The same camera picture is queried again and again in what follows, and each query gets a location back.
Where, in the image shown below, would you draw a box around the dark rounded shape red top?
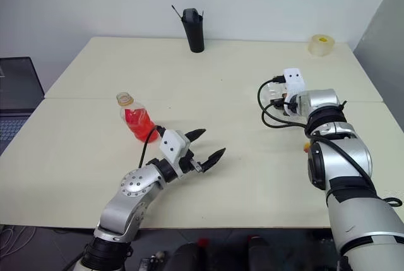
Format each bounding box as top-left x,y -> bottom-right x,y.
169,237 -> 209,271

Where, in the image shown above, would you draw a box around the small grey device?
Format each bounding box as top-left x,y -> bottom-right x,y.
138,250 -> 167,271

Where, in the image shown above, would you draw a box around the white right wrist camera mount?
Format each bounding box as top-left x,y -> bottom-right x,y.
282,68 -> 307,117

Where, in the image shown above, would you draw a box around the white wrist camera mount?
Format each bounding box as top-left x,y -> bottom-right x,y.
158,129 -> 194,180
282,68 -> 307,117

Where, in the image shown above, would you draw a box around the white cables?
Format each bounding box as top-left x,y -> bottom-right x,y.
0,223 -> 36,256

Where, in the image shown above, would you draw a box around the bottle with red liquid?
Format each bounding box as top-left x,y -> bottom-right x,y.
115,91 -> 160,143

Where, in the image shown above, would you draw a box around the clear wine glass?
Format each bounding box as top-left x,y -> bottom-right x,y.
260,80 -> 290,117

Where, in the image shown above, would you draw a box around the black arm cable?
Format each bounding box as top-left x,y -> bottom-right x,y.
138,124 -> 167,169
256,75 -> 404,208

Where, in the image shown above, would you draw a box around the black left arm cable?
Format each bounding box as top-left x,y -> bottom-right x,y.
138,124 -> 167,169

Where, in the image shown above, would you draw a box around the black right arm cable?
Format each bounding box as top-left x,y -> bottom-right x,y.
256,75 -> 404,208

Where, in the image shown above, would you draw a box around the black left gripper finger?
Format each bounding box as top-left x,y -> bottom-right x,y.
199,147 -> 227,174
184,128 -> 207,143

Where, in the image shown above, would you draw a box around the dark grey laptop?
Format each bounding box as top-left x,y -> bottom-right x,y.
0,56 -> 45,155

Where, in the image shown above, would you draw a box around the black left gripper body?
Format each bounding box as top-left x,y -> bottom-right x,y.
179,150 -> 203,174

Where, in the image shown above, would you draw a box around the clear tape roll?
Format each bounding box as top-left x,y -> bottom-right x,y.
307,33 -> 336,58

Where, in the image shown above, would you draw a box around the black tapered cup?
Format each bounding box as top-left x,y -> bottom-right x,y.
181,7 -> 207,54

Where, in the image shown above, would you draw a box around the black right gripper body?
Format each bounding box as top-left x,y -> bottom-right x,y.
271,92 -> 290,110

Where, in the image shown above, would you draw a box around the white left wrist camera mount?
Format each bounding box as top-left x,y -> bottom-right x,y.
158,129 -> 194,180

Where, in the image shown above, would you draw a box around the thin black stick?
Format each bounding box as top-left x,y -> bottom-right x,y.
170,4 -> 184,20

